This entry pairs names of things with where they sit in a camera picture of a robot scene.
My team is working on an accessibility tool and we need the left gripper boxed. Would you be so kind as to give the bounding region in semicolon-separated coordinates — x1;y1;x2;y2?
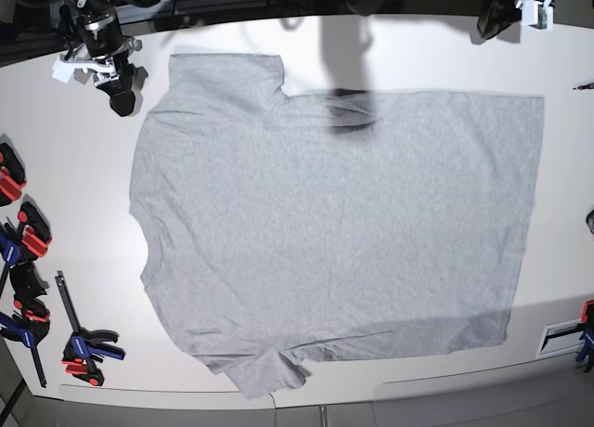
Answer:
477;0;524;40

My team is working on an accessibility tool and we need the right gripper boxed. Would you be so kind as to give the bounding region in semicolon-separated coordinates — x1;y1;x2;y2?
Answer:
69;19;149;117

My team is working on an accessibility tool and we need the grey T-shirt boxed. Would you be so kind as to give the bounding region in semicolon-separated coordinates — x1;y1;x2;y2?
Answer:
130;54;545;398

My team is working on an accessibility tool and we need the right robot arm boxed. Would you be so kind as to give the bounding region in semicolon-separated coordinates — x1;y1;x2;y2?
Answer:
52;0;142;117

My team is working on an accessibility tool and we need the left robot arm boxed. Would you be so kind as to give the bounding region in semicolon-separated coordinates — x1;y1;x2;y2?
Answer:
477;0;548;40

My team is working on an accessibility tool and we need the pen at right edge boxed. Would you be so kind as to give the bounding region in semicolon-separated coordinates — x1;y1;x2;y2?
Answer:
572;82;594;91

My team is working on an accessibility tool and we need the red black clamp far left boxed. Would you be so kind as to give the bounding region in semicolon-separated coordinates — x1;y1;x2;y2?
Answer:
1;143;26;207

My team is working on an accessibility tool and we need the grey round object right edge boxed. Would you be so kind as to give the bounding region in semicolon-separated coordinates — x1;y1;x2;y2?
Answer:
585;209;594;235

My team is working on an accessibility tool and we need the black red blue bar clamp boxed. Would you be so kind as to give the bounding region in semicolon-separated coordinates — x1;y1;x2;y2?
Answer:
1;262;50;388

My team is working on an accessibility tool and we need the small blue bar clamp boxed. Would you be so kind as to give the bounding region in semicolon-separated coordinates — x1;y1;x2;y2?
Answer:
55;271;125;387

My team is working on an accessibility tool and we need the blue clamp right edge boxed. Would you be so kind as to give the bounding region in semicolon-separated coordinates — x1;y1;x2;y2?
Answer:
575;300;594;373

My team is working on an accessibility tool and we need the white label card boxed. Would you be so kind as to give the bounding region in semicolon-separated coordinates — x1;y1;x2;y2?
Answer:
536;319;583;359

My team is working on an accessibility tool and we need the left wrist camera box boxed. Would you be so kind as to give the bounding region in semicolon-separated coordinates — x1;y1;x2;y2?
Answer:
521;0;554;31

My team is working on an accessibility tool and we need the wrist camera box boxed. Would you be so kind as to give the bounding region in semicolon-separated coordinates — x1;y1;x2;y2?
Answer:
52;56;76;84
521;0;554;31

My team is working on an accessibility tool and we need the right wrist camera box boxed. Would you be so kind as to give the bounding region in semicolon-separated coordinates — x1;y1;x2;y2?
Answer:
52;56;76;84

